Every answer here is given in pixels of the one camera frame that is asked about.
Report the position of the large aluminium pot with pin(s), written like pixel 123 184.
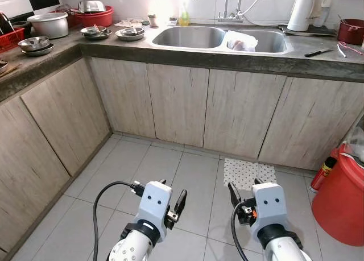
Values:
pixel 48 27

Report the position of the clear crumpled plastic bag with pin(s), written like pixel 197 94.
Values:
pixel 355 144

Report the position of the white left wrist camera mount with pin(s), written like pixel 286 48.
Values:
pixel 153 207

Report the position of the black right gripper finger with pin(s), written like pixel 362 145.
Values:
pixel 234 194
pixel 258 182

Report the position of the light wood cabinet door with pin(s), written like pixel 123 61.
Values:
pixel 177 104
pixel 68 113
pixel 122 96
pixel 28 170
pixel 244 113
pixel 313 121

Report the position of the red yellow spray can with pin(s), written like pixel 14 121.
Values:
pixel 324 171

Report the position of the steel dome lid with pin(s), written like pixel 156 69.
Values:
pixel 91 6

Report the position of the dark flat tray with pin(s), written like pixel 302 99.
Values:
pixel 327 32

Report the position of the black frying pan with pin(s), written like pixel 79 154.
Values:
pixel 23 27

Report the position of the steel rimmed plate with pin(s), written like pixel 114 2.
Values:
pixel 46 51

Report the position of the white tall cylinder appliance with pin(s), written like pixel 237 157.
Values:
pixel 301 11

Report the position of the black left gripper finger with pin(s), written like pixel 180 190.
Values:
pixel 181 202
pixel 162 183

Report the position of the white dotted floor mat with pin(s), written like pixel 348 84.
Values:
pixel 244 170

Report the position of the chrome gooseneck faucet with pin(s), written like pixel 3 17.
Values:
pixel 240 11

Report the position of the chrome faucet with spray head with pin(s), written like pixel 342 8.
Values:
pixel 227 11

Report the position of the small glass cup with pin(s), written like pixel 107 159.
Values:
pixel 153 21

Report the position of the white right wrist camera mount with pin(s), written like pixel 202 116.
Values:
pixel 268 207

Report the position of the dark red pot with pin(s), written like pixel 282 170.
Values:
pixel 350 33

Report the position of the steel shallow dish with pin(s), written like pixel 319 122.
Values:
pixel 86 30
pixel 120 32

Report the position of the steel double sink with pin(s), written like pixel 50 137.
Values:
pixel 187 38

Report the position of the wide steel plate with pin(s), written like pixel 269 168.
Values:
pixel 107 37
pixel 140 38

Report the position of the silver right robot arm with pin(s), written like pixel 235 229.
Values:
pixel 284 252

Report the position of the red plastic basin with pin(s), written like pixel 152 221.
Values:
pixel 96 19

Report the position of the yellow green soap bottle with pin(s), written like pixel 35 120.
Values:
pixel 184 19

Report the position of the red plastic bucket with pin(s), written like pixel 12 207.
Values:
pixel 341 204

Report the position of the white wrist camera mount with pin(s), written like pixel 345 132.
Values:
pixel 153 207
pixel 268 207

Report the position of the white plastic bag with food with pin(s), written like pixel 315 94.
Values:
pixel 242 42

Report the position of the small square container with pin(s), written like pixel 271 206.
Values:
pixel 173 21

